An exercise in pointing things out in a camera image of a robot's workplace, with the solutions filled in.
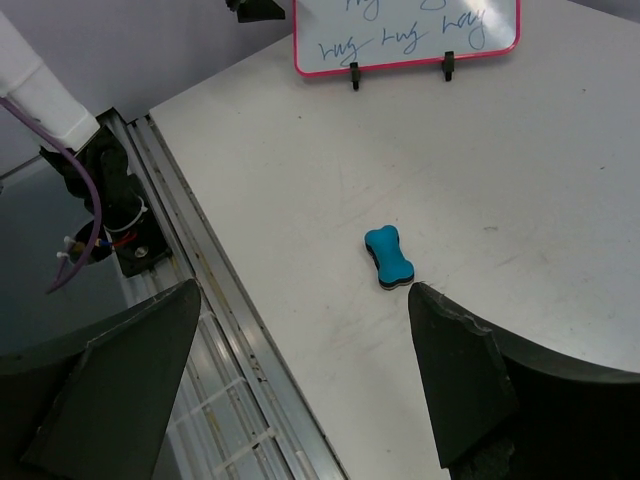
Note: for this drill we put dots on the aluminium rail frame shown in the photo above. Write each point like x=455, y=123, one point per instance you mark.
x=238, y=413

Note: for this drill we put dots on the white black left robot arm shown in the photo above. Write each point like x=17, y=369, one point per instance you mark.
x=90, y=158

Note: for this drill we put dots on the blue bone-shaped eraser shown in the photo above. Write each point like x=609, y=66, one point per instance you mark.
x=393, y=269

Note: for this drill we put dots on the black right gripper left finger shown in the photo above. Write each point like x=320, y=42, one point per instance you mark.
x=95, y=403

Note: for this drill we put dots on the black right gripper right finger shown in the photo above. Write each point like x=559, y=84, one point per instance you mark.
x=504, y=407

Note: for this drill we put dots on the black wire easel stand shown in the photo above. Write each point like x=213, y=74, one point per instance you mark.
x=447, y=67

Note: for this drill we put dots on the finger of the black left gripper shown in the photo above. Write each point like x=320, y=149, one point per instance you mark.
x=249, y=11

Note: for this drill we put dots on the pink framed whiteboard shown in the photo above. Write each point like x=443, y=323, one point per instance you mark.
x=330, y=35

